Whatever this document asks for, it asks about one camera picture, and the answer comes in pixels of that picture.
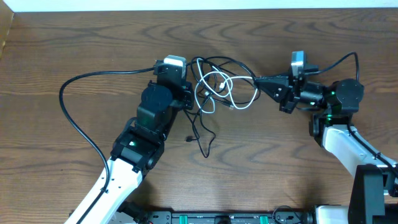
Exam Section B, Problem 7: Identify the white USB cable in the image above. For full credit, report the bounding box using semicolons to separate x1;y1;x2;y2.
194;57;259;114

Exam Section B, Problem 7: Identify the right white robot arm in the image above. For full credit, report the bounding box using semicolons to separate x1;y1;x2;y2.
254;64;397;223

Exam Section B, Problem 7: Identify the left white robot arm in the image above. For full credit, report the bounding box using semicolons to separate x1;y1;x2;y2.
67;55;193;223

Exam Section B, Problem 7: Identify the thick black USB cable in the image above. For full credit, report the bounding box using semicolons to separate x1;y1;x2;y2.
183;55;262;159

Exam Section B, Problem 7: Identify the cardboard side panel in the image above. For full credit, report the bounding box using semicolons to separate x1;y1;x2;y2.
0;0;14;56

